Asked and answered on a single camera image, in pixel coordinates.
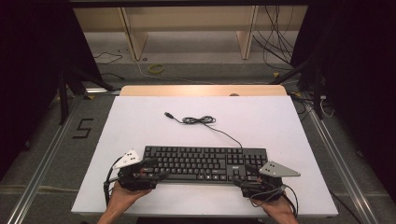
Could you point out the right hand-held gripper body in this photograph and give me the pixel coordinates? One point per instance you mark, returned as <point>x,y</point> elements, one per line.
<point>275,170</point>

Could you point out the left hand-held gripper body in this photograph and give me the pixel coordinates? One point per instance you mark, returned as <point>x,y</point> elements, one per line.
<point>134,180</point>

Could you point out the black computer keyboard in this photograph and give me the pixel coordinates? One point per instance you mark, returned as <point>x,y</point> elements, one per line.
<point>193,161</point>

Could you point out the person's left hand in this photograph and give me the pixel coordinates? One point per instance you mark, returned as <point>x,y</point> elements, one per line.
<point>121,197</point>

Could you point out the person's right hand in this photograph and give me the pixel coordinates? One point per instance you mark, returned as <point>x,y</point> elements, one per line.
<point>278,207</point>

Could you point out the black metal stand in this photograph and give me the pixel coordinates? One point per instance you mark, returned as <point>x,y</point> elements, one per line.
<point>317,93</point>
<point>63,99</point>

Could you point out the yellow tape roll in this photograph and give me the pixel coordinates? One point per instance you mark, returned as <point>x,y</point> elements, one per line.
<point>155,69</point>

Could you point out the black curtain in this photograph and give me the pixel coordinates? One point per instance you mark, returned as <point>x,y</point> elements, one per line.
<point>28,62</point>
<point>361,62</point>

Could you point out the light wooden shelf unit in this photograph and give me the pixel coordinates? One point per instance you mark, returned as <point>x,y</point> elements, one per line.
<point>186,18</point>

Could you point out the aluminium floor rail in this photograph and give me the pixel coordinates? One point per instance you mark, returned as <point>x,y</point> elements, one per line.
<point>345,168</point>
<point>40,174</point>

